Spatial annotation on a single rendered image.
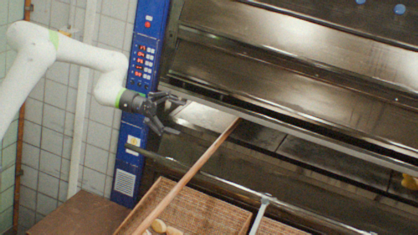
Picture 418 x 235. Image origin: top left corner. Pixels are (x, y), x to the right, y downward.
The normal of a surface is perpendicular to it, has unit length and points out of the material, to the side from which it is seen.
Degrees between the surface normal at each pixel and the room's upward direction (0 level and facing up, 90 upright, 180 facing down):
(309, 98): 70
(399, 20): 90
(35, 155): 90
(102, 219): 0
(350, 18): 90
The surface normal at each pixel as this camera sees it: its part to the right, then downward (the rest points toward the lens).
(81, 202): 0.18, -0.89
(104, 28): -0.37, 0.33
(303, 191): -0.29, 0.00
